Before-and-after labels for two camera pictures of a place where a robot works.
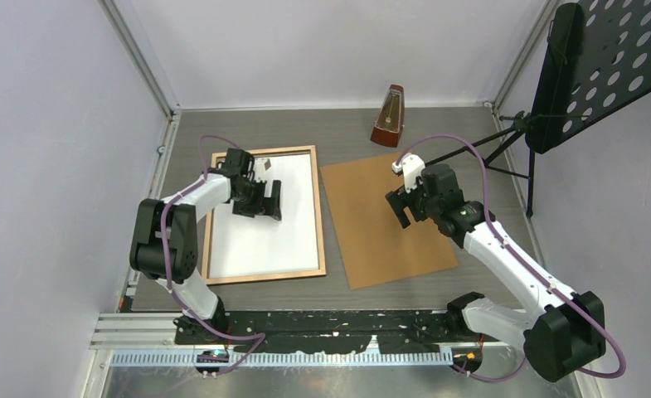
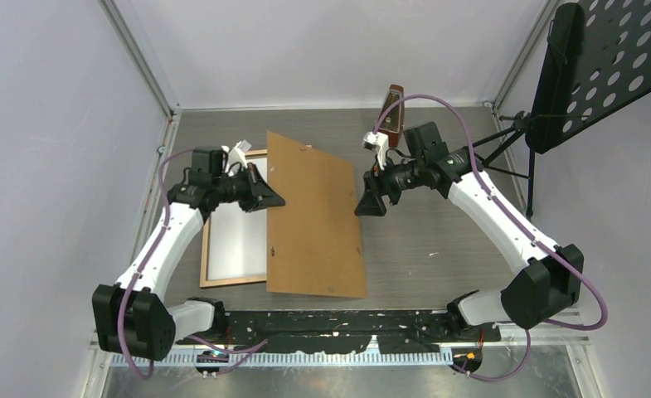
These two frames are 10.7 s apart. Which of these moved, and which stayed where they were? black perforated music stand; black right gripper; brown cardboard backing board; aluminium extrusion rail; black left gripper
Moved: black right gripper; brown cardboard backing board
Stayed: black left gripper; black perforated music stand; aluminium extrusion rail
